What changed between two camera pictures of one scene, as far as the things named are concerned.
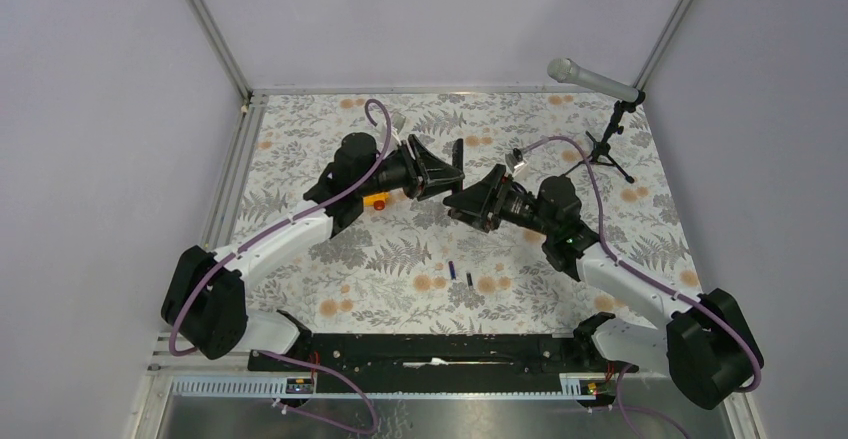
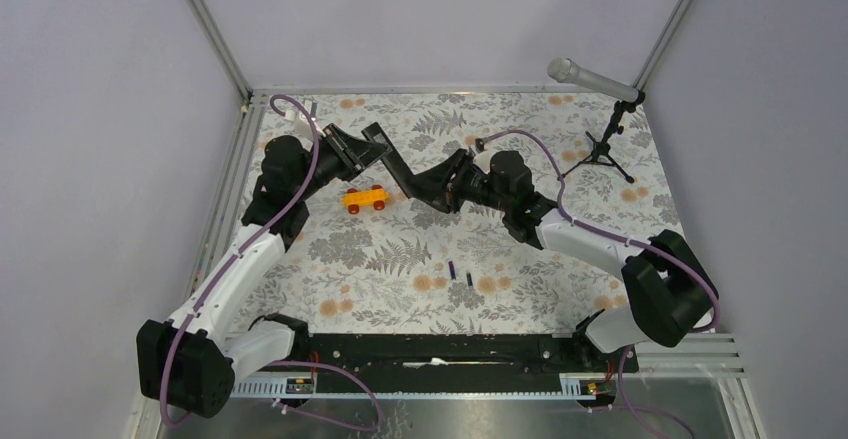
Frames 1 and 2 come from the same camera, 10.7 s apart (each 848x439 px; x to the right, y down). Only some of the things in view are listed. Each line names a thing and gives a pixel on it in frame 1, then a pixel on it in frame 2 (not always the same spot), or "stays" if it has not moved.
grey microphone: x=565 y=70 stays
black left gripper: x=437 y=175 to x=357 y=151
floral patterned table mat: x=423 y=267 stays
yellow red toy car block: x=377 y=201 stays
